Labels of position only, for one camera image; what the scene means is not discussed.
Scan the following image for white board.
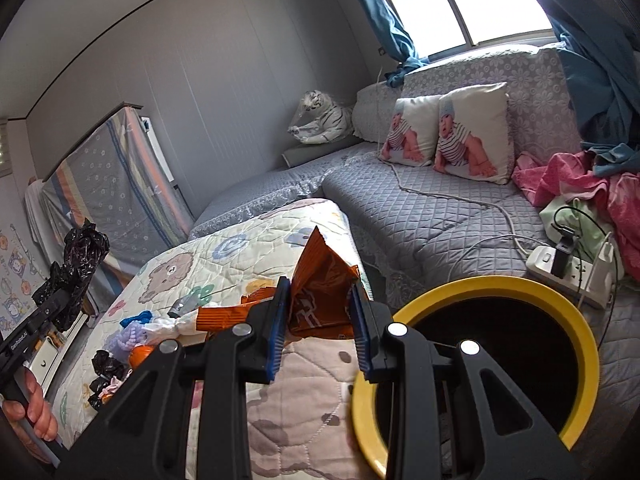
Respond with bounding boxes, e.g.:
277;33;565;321
140;116;176;183

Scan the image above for pink floral cloth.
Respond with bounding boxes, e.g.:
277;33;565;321
511;150;640;281

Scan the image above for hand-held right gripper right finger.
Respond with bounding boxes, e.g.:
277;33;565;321
348;282;583;480

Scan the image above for large black plastic bag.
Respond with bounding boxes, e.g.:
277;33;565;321
32;218;111;333

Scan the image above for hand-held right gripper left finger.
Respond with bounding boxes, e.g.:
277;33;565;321
55;276;293;480

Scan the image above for white cabinet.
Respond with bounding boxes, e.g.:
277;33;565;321
20;310;91;396

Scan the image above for grey foil wrapper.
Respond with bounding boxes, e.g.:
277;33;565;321
167;294;208;318

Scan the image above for white charger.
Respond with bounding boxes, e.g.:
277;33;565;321
595;232;618;281

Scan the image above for light green cloth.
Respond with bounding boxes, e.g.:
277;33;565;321
539;195;623;251

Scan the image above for orange snack wrapper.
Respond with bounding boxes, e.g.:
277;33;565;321
197;226;362;343

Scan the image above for white power strip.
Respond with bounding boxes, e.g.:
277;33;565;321
525;245;618;309

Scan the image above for white wrapper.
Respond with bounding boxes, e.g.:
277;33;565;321
145;307;201;341

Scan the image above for baby print pillow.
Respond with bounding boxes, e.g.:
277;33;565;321
377;94;443;167
432;81;515;186

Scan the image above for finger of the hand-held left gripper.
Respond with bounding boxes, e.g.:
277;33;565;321
31;286;76;333

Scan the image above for window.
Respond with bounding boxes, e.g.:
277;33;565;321
357;0;556;58

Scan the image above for striped covered mattress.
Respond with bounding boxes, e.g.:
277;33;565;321
37;105;196;311

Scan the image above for narrow blue curtain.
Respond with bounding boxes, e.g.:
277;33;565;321
330;0;431;88

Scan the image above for cartoon wall stickers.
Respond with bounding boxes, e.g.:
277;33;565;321
0;225;46;321

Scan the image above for long white cable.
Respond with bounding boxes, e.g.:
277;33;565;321
372;62;538;261

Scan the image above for small black plastic bag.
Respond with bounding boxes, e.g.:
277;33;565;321
87;349;132;411

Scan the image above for wide blue curtain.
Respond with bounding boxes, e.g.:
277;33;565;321
505;0;640;178

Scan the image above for purple foam net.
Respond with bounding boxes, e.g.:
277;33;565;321
119;321;151;361

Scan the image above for cartoon printed quilt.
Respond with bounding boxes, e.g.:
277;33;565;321
50;197;388;480

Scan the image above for person's left hand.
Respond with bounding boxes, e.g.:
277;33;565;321
0;372;58;443

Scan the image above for black charger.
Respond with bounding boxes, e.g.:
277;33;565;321
550;227;576;278

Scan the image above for grey quilted sofa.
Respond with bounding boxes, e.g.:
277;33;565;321
187;42;640;480

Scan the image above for black cable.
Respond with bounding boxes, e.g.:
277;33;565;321
552;204;621;356

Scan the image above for yellow rimmed trash bin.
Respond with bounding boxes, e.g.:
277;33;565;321
351;276;600;467

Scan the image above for small orange fruit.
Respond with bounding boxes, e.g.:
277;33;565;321
129;344;156;368

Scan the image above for white plush tiger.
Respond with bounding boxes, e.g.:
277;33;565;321
286;90;357;147

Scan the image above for grey cushion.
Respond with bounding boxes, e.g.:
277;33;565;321
281;135;366;168

